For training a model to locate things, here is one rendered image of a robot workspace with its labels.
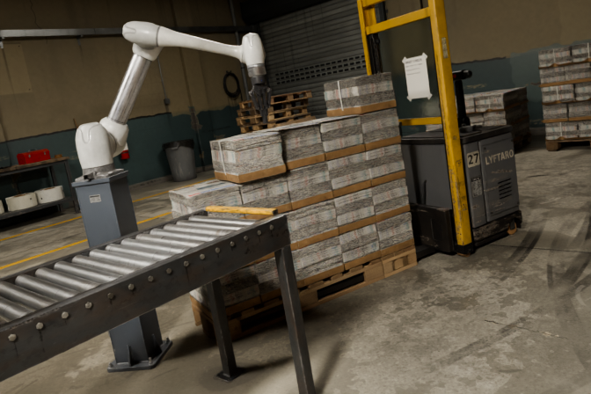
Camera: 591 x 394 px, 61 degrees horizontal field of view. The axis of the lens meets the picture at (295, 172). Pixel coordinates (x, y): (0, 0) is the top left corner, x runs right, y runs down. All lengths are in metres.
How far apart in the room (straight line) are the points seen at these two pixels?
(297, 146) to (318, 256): 0.66
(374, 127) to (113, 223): 1.63
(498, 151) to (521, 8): 5.41
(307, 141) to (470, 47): 6.59
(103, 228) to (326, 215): 1.24
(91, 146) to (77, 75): 7.04
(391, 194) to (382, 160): 0.24
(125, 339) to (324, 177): 1.39
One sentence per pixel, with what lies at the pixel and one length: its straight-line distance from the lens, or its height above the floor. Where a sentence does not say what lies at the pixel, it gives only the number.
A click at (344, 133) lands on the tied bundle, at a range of 3.07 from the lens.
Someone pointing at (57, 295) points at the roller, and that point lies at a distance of 1.66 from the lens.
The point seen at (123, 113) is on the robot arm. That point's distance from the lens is 2.86.
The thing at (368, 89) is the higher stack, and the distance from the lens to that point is 3.20.
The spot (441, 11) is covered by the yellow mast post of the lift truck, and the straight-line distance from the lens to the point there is 3.41.
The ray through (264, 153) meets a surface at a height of 0.96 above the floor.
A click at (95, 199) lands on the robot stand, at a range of 2.70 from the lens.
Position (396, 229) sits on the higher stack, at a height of 0.28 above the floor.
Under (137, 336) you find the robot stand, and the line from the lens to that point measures 2.86.
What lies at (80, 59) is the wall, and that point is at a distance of 9.77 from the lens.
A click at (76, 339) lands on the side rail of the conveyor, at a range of 1.54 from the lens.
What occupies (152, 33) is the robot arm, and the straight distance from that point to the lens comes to 2.65.
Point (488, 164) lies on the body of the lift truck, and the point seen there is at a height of 0.56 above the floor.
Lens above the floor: 1.24
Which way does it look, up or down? 8 degrees down
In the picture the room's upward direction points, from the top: 9 degrees counter-clockwise
